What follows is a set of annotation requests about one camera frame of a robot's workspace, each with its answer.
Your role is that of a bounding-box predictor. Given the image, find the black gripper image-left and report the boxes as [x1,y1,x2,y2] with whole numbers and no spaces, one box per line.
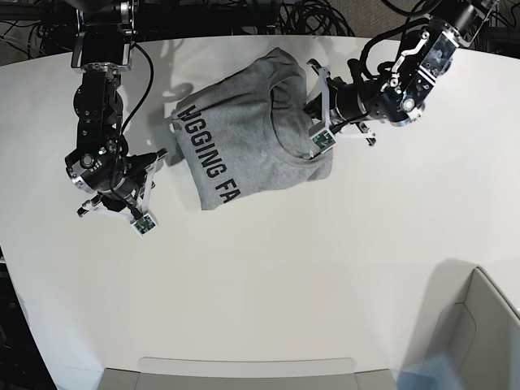
[76,149,167,222]

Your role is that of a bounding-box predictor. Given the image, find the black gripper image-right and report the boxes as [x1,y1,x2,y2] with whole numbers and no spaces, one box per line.
[303,58,376,146]

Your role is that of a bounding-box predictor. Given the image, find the grey T-shirt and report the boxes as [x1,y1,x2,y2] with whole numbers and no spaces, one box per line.
[171,47,333,210]

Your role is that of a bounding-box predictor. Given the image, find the grey bin right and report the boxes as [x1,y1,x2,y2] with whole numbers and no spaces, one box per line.
[431,267,519,389]

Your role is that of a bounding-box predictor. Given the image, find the grey tray bottom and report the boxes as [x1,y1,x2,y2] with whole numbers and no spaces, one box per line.
[97,357,397,389]

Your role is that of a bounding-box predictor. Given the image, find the blue translucent object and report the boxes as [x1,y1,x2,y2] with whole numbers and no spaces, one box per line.
[393,353,453,390]

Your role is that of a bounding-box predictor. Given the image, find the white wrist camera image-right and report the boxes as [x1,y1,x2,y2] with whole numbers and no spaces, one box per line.
[310,128,336,155]

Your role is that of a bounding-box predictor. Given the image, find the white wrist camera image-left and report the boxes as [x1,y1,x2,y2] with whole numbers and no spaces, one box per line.
[131,211,158,237]

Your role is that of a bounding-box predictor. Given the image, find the black cable bundle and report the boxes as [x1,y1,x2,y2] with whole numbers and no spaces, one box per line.
[263,0,357,38]

